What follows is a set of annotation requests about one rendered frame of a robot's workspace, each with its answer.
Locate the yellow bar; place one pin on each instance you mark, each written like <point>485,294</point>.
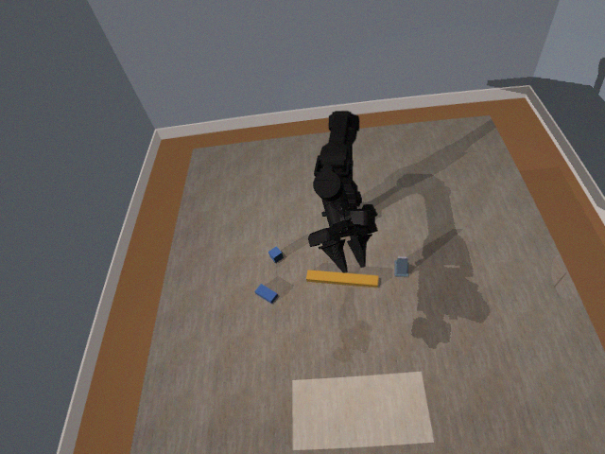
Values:
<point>339,278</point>

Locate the blue rectangular bar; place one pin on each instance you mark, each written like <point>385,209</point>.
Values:
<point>266,293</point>

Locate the blue cube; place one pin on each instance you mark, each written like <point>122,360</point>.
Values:
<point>275,254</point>

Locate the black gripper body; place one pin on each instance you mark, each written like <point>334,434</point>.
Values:
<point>335,232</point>

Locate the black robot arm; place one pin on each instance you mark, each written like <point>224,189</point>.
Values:
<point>334,171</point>

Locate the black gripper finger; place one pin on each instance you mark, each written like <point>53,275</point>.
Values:
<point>358,247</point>
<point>335,251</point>

